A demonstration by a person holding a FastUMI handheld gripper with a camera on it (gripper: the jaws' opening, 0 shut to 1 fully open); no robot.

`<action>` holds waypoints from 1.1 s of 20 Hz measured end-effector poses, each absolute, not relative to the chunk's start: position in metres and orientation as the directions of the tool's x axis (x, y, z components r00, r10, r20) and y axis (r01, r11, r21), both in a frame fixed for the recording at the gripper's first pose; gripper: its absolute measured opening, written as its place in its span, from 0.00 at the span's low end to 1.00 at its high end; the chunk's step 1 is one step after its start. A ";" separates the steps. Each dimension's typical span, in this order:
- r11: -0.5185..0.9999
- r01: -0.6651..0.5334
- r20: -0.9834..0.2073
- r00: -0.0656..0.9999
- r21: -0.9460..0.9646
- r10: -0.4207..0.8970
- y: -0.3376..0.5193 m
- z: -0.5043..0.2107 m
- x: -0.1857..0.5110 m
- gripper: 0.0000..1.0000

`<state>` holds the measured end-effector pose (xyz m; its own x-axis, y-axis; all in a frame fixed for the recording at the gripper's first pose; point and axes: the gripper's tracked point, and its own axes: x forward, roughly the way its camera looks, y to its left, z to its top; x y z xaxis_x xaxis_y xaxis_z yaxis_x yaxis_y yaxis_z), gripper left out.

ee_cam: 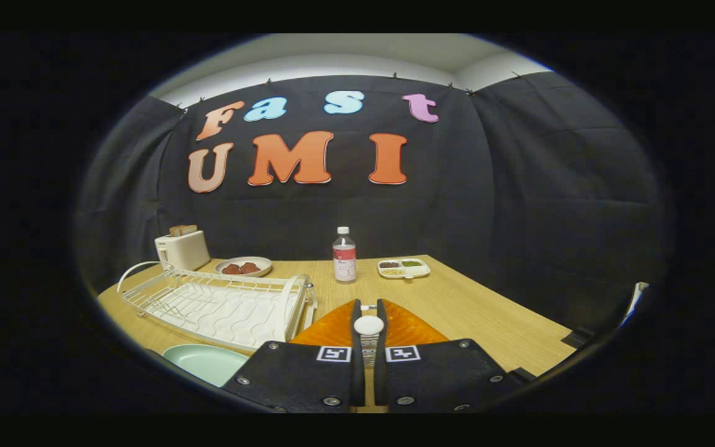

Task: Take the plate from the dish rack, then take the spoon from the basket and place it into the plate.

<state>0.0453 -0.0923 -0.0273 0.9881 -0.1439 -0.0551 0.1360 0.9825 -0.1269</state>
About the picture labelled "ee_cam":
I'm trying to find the white spoon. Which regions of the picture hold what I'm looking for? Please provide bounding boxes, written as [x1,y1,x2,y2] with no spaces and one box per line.
[353,304,385,336]

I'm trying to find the clear bottle red label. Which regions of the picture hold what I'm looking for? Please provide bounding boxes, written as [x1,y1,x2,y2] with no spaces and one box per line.
[332,226,358,284]

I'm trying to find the white wire dish rack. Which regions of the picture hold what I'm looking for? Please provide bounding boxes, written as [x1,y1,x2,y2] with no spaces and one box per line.
[117,261,318,354]

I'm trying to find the white divided tray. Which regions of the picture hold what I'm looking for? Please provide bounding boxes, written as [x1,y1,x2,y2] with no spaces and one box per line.
[377,258,431,279]

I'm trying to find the small black object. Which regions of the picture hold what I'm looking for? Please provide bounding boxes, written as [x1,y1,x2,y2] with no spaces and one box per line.
[561,327,594,350]

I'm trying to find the white round dish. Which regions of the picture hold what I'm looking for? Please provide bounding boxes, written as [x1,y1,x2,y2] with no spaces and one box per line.
[214,256,273,278]

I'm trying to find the white and blue object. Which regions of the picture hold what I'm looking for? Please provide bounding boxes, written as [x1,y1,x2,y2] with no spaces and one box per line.
[621,281,650,327]

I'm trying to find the black backdrop cloth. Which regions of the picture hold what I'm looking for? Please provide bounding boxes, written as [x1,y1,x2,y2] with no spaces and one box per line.
[75,71,668,333]

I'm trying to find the white toaster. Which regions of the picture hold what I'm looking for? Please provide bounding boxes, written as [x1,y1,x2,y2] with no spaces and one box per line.
[155,230,211,272]

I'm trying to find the light green plate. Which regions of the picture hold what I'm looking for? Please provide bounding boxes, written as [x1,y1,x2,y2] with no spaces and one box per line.
[163,344,250,388]

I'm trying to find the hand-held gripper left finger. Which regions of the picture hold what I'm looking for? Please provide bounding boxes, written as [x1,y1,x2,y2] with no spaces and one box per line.
[222,299,366,414]

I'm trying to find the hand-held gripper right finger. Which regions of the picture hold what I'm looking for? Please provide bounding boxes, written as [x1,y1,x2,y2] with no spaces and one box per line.
[374,299,524,414]

